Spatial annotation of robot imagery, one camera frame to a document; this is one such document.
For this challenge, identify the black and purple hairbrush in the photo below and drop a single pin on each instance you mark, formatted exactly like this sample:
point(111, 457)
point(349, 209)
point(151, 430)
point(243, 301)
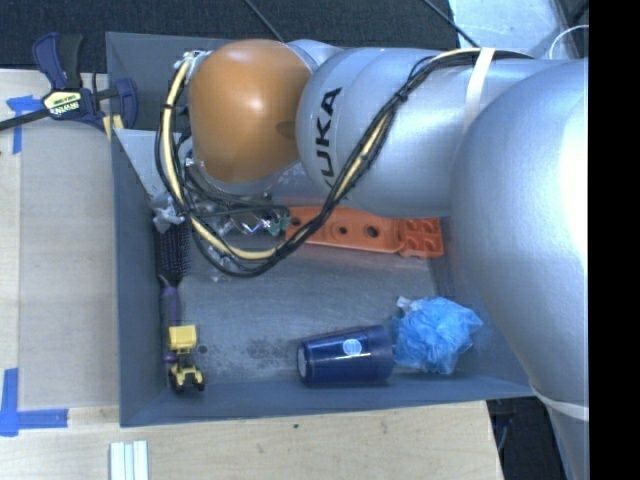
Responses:
point(174, 254)

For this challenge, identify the grey metal bin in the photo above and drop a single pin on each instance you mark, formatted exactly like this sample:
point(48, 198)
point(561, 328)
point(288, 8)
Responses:
point(280, 298)

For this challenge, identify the orange flat block with holes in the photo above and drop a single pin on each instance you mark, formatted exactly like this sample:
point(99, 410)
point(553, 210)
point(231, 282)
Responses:
point(360, 230)

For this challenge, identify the yellow toy truck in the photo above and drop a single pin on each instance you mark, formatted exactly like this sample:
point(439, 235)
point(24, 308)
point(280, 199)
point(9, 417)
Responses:
point(182, 339)

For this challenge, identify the dark blue cup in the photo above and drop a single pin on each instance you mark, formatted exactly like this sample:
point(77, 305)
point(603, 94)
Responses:
point(340, 364)

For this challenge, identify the pale wood board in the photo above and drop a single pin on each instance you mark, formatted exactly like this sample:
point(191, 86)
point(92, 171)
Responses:
point(65, 268)

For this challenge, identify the blue mesh bath sponge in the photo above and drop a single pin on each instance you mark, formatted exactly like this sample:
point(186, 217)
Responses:
point(435, 333)

